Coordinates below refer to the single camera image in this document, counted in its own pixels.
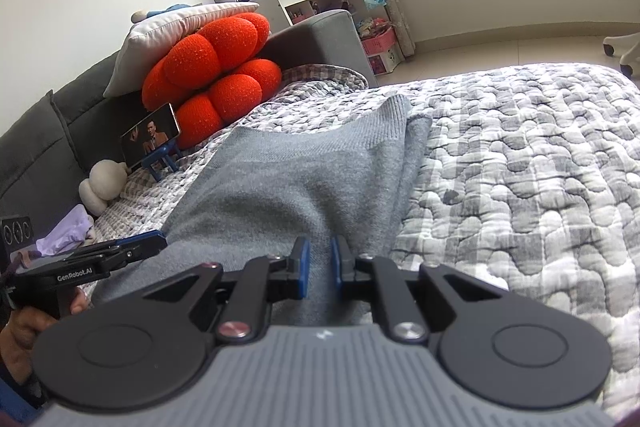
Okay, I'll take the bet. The blue phone stand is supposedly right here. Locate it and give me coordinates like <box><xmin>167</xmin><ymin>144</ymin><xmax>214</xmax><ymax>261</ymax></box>
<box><xmin>141</xmin><ymin>139</ymin><xmax>181</xmax><ymax>182</ymax></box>

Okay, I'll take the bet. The purple cloth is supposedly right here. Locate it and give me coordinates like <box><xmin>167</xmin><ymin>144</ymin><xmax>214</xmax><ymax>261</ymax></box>
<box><xmin>36</xmin><ymin>204</ymin><xmax>96</xmax><ymax>258</ymax></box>

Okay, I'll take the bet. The white printed box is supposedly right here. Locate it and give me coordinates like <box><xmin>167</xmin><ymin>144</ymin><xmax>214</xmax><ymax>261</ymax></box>
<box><xmin>367</xmin><ymin>44</ymin><xmax>406</xmax><ymax>75</ymax></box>

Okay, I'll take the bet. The person's left hand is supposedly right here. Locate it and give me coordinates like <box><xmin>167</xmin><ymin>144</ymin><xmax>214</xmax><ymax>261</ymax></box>
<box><xmin>0</xmin><ymin>289</ymin><xmax>90</xmax><ymax>383</ymax></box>

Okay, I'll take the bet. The smartphone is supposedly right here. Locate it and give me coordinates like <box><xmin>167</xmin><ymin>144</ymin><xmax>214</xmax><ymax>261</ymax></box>
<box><xmin>121</xmin><ymin>103</ymin><xmax>182</xmax><ymax>168</ymax></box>

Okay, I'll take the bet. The person's blue clothing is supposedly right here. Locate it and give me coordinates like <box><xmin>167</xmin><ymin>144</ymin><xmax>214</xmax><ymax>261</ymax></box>
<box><xmin>0</xmin><ymin>369</ymin><xmax>48</xmax><ymax>413</ymax></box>

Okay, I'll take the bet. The grey sofa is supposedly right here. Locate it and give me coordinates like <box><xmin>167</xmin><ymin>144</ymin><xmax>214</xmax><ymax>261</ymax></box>
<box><xmin>0</xmin><ymin>9</ymin><xmax>378</xmax><ymax>268</ymax></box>

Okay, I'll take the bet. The pink plastic basket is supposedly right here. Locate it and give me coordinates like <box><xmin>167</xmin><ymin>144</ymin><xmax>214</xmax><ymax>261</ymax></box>
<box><xmin>361</xmin><ymin>27</ymin><xmax>398</xmax><ymax>56</ymax></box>

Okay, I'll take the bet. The red knotted cushion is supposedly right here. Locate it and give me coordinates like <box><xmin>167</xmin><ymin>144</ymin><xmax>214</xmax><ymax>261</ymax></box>
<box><xmin>141</xmin><ymin>13</ymin><xmax>283</xmax><ymax>154</ymax></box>

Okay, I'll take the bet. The white plush toy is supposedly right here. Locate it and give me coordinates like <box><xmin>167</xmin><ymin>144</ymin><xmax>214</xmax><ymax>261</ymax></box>
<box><xmin>78</xmin><ymin>159</ymin><xmax>128</xmax><ymax>215</ymax></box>

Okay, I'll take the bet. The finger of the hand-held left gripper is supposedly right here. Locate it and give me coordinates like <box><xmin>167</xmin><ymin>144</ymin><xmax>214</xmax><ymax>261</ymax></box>
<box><xmin>75</xmin><ymin>230</ymin><xmax>168</xmax><ymax>265</ymax></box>

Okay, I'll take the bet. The grey knit sweater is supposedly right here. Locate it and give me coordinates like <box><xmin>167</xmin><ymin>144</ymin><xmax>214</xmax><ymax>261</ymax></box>
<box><xmin>90</xmin><ymin>94</ymin><xmax>433</xmax><ymax>328</ymax></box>

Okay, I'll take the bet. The grey white quilted blanket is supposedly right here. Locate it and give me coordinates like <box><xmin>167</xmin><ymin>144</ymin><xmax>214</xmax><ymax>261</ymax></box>
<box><xmin>90</xmin><ymin>62</ymin><xmax>640</xmax><ymax>427</ymax></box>

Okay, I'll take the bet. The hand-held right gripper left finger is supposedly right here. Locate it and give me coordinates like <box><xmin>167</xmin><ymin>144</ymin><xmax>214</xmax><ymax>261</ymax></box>
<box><xmin>144</xmin><ymin>237</ymin><xmax>311</xmax><ymax>343</ymax></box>

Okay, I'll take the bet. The white pillow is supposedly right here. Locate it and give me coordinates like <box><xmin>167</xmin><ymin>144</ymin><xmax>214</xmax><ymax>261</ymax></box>
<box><xmin>103</xmin><ymin>2</ymin><xmax>261</xmax><ymax>98</ymax></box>

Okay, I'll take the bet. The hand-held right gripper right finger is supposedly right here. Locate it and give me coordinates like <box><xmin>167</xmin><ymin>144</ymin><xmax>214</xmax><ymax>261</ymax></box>
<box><xmin>331</xmin><ymin>235</ymin><xmax>510</xmax><ymax>344</ymax></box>

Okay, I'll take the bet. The blue plush toy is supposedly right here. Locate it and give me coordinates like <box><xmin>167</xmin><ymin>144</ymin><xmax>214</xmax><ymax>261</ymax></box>
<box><xmin>131</xmin><ymin>2</ymin><xmax>193</xmax><ymax>25</ymax></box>

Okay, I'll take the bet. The black device with round rings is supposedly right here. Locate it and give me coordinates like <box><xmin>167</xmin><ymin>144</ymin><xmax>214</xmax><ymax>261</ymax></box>
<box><xmin>0</xmin><ymin>216</ymin><xmax>35</xmax><ymax>262</ymax></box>

